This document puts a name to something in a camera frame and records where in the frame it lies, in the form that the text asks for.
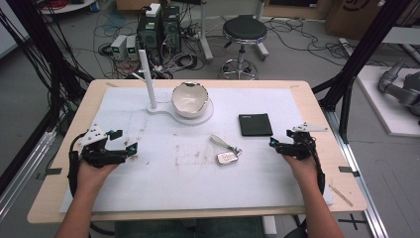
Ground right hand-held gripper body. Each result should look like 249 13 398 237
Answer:
275 121 329 162

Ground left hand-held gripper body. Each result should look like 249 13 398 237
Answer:
76 123 130 169

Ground person's left hand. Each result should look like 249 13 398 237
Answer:
76 160 121 196

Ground person's right hand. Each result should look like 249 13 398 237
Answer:
281 153 323 193

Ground black tape strip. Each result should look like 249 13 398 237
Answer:
35 167 63 181
338 166 362 179

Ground white stand with pole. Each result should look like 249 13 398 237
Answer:
132 49 215 127

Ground thin wooden stick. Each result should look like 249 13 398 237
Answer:
328 183 355 208

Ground white ceramic bowl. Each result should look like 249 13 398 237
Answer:
170 81 210 120

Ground white table mat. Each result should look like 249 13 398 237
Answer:
59 86 335 214

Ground grey power supply unit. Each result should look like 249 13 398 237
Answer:
126 35 140 61
110 34 129 61

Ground white floor board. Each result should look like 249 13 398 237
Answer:
356 64 420 139

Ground white metal table leg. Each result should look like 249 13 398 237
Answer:
253 0 270 61
197 0 215 63

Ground black tape cross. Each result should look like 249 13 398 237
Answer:
337 212 368 232

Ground person's legs in green pants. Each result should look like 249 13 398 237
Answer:
113 215 265 238

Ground black computer tower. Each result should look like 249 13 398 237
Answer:
136 13 163 65
160 4 182 55

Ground black round stool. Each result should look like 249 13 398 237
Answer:
219 14 268 81

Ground white box on tower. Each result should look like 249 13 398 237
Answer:
145 2 162 19

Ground cardboard box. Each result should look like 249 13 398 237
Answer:
324 0 420 42

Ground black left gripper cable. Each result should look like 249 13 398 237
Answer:
66 131 87 198

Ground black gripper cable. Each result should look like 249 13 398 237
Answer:
66 131 87 198
305 133 327 196

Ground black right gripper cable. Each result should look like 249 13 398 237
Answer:
305 133 327 196

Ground silver car key with strap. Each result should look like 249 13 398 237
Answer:
209 133 243 168

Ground aluminium rail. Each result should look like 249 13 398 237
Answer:
0 128 57 221
321 108 391 238

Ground black floor cable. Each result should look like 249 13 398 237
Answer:
263 17 390 67

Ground tangle of floor cables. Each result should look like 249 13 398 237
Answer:
92 6 206 80

